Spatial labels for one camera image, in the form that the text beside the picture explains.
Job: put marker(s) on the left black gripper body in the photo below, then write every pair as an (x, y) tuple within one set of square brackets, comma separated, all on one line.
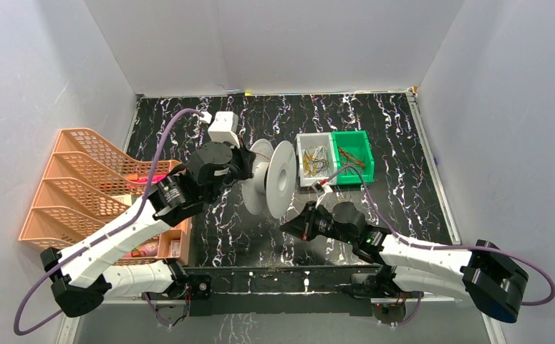
[(245, 162)]

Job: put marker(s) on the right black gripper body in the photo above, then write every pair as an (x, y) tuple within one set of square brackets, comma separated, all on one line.
[(316, 222)]

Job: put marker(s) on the white perforated cable spool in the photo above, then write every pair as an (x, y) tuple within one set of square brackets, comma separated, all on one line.
[(272, 186)]

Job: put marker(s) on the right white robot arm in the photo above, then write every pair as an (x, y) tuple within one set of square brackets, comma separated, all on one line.
[(495, 284)]

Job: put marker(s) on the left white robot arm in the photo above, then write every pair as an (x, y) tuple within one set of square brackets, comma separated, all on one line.
[(85, 274)]

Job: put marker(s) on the pink marker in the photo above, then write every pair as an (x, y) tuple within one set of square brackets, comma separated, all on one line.
[(137, 178)]

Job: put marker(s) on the white parts bin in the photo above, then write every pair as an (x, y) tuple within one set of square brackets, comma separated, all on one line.
[(315, 155)]

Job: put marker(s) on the green parts bin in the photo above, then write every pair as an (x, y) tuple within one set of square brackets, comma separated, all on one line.
[(353, 148)]

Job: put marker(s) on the orange file organizer rack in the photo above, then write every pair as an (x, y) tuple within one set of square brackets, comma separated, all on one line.
[(83, 188)]

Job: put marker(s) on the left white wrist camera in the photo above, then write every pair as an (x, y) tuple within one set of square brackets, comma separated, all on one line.
[(222, 127)]

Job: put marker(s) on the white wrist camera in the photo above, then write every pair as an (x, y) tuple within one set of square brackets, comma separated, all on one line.
[(322, 189), (222, 127)]

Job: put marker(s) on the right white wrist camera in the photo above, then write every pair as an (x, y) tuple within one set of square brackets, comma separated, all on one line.
[(322, 189)]

